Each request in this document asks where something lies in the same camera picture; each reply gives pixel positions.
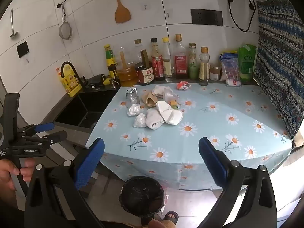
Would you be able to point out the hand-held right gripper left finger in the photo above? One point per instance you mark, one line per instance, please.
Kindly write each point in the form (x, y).
(91, 162)

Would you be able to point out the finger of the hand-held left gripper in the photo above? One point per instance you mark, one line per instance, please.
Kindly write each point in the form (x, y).
(54, 137)
(45, 127)

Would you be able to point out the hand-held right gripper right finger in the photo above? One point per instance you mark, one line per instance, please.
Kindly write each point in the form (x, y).
(213, 162)

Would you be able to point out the black trash bin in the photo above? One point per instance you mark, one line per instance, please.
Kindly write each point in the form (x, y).
(142, 197)

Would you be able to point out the clear plastic cup with foil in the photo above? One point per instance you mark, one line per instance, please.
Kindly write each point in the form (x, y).
(132, 97)

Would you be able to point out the person's left hand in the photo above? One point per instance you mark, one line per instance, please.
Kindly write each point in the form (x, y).
(6, 180)

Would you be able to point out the floral light blue tablecloth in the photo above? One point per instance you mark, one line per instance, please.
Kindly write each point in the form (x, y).
(213, 128)

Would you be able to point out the black kitchen sink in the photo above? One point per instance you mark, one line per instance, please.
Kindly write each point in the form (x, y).
(78, 109)

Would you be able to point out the yellow printed packet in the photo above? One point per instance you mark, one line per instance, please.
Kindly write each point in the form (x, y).
(70, 82)

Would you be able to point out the black arched faucet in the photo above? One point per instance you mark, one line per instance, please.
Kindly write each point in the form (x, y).
(76, 73)

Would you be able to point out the crushed white paper cup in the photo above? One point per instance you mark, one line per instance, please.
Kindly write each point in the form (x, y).
(171, 115)

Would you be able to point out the crumpled clear plastic bag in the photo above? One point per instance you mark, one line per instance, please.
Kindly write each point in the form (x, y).
(140, 121)

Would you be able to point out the crumpled foil ball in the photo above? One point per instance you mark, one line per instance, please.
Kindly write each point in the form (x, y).
(133, 110)

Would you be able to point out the person's foot in sandal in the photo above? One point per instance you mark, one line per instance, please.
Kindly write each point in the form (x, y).
(171, 216)

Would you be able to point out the green and orange wrapper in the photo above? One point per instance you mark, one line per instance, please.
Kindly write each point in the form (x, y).
(174, 104)

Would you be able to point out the crumpled white paper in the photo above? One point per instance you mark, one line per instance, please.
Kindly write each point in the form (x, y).
(153, 120)

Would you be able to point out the yellow and black scrubber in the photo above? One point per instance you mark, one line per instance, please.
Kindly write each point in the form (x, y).
(106, 80)

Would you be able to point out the empty clear plastic cup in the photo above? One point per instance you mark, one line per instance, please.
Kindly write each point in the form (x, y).
(170, 95)

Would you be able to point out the small white packet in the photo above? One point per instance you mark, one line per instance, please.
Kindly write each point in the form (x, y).
(234, 83)

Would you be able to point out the red and white wrapper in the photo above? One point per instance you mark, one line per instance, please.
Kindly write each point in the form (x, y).
(182, 85)

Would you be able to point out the person's leg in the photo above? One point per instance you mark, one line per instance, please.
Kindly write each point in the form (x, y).
(155, 224)

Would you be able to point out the brown paper bag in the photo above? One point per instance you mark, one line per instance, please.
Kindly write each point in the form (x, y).
(149, 99)

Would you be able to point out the small glass jar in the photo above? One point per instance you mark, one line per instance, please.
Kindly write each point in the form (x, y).
(215, 72)

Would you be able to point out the crumpled white tissue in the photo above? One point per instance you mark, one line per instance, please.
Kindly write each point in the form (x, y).
(159, 90)

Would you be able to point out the metal turner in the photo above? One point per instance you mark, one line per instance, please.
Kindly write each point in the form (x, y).
(11, 21)

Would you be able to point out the cooking oil jug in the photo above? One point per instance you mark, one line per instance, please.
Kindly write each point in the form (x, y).
(127, 76)

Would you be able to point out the small bottle with orange cap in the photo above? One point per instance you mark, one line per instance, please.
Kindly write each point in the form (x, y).
(204, 68)

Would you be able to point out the green and yellow bottle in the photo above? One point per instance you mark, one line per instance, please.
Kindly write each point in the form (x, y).
(109, 57)

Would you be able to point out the metal mesh strainer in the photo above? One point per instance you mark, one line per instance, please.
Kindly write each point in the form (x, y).
(64, 32)

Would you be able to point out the blue and white plastic bag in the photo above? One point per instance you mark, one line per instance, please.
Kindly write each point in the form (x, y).
(229, 66)

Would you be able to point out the green sauce bottle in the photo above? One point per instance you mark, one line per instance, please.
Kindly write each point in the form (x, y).
(193, 66)

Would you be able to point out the dark soy sauce jug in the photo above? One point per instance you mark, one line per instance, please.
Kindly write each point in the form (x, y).
(144, 76)

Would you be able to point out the clear bottle with red label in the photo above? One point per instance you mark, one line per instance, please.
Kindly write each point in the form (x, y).
(180, 64)

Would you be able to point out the green packet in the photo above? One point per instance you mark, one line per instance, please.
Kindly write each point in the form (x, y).
(247, 64)

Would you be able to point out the clear bottle with yellow cap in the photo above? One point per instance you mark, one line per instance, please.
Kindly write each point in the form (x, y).
(167, 66)

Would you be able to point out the dark bottle with red label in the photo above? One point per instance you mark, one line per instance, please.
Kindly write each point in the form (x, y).
(157, 64)

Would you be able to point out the clear bottle with brown cap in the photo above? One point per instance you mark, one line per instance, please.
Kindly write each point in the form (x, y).
(137, 46)

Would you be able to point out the blue patterned curtain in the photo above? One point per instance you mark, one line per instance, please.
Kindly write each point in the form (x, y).
(280, 52)

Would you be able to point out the wooden spatula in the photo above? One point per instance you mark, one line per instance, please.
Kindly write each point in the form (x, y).
(122, 14)

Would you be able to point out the black socket panel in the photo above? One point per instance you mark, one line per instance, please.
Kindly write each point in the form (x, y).
(206, 17)

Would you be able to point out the small black wall box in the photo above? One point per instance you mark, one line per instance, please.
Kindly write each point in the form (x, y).
(23, 49)

